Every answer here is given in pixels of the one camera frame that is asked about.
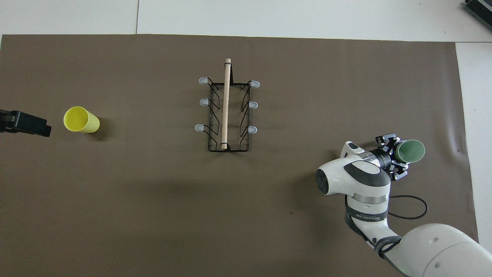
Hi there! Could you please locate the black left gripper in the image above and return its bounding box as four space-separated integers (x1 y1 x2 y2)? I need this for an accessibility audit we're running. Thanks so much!
0 109 52 137

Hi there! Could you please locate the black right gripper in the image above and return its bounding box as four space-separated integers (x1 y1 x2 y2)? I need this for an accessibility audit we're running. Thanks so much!
375 133 409 182

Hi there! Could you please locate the pale green plastic cup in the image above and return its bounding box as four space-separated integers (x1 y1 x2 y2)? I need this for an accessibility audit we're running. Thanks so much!
396 139 426 164

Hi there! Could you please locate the yellow plastic cup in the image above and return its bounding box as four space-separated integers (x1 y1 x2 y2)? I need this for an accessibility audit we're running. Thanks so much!
63 106 100 133

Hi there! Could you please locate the brown table mat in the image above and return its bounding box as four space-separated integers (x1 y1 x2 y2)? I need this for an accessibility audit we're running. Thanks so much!
0 34 479 277

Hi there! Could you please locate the dark grey ribbed device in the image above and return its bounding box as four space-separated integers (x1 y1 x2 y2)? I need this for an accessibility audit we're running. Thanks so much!
462 0 492 22

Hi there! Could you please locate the black wire cup rack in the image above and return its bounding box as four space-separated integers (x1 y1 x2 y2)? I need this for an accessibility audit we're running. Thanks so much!
194 58 261 153

